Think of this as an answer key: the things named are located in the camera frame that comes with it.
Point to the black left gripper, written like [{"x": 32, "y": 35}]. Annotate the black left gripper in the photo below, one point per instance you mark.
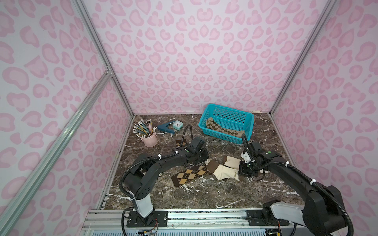
[{"x": 202, "y": 158}]

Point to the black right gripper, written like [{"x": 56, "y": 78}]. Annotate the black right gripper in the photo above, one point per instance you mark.
[{"x": 244, "y": 170}]

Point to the beige green argyle sock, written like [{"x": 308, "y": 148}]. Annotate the beige green argyle sock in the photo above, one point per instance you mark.
[{"x": 212, "y": 125}]

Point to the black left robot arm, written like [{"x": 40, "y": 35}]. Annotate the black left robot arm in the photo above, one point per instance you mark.
[{"x": 139, "y": 179}]

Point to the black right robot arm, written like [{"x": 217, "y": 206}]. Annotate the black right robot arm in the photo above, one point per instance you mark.
[{"x": 323, "y": 211}]

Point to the brown yellow argyle sock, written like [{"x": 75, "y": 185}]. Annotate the brown yellow argyle sock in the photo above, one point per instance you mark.
[
  {"x": 180, "y": 142},
  {"x": 189, "y": 175}
]

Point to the small mint alarm clock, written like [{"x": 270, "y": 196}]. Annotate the small mint alarm clock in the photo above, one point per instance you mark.
[{"x": 177, "y": 125}]

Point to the dark teal stapler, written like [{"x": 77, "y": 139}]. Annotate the dark teal stapler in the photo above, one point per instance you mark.
[{"x": 164, "y": 128}]

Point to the teal plastic mesh basket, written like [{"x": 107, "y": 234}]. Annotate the teal plastic mesh basket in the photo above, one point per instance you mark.
[{"x": 228, "y": 118}]

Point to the pink metal pencil cup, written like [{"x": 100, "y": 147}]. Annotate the pink metal pencil cup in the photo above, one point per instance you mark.
[{"x": 150, "y": 141}]

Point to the bundle of coloured pencils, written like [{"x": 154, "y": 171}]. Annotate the bundle of coloured pencils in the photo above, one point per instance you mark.
[{"x": 144, "y": 128}]

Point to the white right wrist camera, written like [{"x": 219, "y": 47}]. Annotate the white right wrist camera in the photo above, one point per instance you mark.
[{"x": 246, "y": 157}]

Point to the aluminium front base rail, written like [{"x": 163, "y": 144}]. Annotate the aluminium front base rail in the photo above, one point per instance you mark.
[{"x": 189, "y": 222}]

